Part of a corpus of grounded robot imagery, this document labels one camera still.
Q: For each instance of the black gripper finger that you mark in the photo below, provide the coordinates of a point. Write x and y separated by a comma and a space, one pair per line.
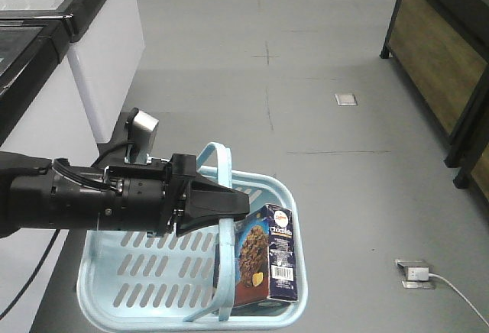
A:
185, 224
206, 199

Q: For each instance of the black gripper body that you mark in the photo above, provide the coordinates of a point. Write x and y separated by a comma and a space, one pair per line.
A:
148, 197

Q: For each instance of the dark blue cookie box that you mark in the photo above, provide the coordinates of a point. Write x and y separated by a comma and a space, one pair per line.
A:
265, 263

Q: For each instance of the light blue plastic basket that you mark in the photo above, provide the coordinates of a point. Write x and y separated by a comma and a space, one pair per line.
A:
129, 282

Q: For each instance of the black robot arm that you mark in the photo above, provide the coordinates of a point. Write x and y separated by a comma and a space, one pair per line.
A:
53, 194

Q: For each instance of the near white chest freezer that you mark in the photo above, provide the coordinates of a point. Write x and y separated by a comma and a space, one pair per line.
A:
42, 115

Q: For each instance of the white chest freezer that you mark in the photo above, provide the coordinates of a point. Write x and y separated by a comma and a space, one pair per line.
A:
42, 115
106, 44

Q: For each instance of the far white chest freezer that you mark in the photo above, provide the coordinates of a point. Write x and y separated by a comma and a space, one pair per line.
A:
106, 44

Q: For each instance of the far steel floor socket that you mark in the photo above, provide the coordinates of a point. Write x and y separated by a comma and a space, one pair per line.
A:
345, 99

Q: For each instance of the white power adapter plug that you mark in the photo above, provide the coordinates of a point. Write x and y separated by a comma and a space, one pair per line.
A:
417, 273

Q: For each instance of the open steel floor socket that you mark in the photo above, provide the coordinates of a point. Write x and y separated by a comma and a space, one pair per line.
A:
402, 263

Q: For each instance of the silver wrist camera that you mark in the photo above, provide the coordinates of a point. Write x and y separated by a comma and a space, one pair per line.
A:
142, 130

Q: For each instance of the wooden display stand black frame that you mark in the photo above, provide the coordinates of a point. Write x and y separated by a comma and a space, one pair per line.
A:
442, 45

